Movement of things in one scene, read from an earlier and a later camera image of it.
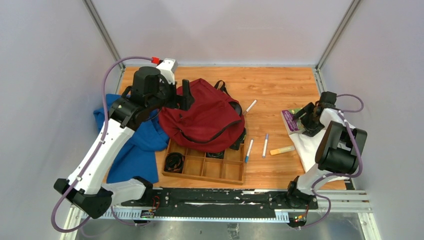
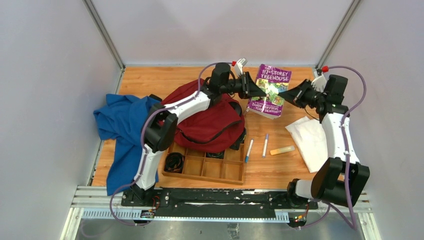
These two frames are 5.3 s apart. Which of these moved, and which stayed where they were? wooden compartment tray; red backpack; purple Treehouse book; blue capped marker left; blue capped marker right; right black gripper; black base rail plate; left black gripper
Moved: purple Treehouse book; left black gripper; right black gripper
Stayed: wooden compartment tray; blue capped marker right; black base rail plate; red backpack; blue capped marker left
